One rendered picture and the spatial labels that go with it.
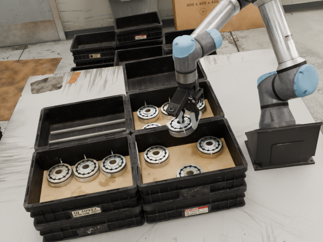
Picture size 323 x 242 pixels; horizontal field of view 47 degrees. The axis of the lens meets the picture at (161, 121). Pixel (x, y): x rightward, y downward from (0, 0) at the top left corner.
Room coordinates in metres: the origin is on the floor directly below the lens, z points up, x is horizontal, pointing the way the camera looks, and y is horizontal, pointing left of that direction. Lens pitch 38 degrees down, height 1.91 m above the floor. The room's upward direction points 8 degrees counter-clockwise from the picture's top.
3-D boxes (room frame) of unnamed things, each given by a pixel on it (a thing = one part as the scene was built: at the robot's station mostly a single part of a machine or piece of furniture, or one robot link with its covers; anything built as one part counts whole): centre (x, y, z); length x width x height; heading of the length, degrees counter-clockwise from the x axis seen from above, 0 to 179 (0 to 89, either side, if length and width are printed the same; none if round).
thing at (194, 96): (1.12, -0.11, 1.14); 0.09 x 0.08 x 0.12; 142
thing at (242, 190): (1.05, -0.08, 0.76); 0.40 x 0.30 x 0.12; 93
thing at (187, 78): (1.12, -0.11, 1.22); 0.08 x 0.08 x 0.05
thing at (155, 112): (1.41, 0.06, 0.86); 0.10 x 0.10 x 0.01
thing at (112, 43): (3.08, 0.49, 0.31); 0.40 x 0.30 x 0.34; 87
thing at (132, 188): (1.02, 0.32, 0.92); 0.40 x 0.30 x 0.02; 93
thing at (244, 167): (1.05, -0.08, 0.92); 0.40 x 0.30 x 0.02; 93
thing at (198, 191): (1.05, -0.08, 0.87); 0.40 x 0.30 x 0.11; 93
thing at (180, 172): (0.98, -0.08, 0.86); 0.10 x 0.10 x 0.01
